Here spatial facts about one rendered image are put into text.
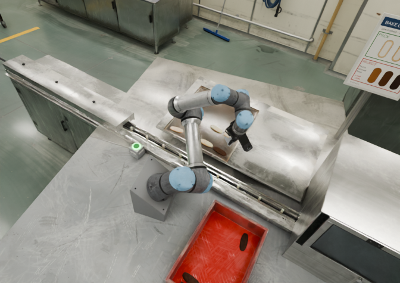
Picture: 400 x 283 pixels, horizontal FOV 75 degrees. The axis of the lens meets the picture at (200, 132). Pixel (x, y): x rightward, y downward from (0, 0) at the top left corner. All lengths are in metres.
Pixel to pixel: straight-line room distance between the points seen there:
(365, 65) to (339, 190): 0.91
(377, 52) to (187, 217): 1.43
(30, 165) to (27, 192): 0.32
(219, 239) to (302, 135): 0.90
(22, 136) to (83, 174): 1.72
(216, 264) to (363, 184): 0.77
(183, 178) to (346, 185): 0.71
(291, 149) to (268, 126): 0.23
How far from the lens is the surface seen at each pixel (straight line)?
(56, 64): 2.77
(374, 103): 2.98
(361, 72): 1.91
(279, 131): 1.87
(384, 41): 1.84
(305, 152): 1.82
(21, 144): 3.30
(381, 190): 1.35
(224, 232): 1.50
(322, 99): 2.57
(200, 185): 1.34
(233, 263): 1.45
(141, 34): 4.42
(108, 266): 1.46
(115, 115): 1.91
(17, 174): 3.04
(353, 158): 1.40
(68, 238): 1.57
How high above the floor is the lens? 2.19
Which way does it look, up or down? 46 degrees down
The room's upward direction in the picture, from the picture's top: 7 degrees clockwise
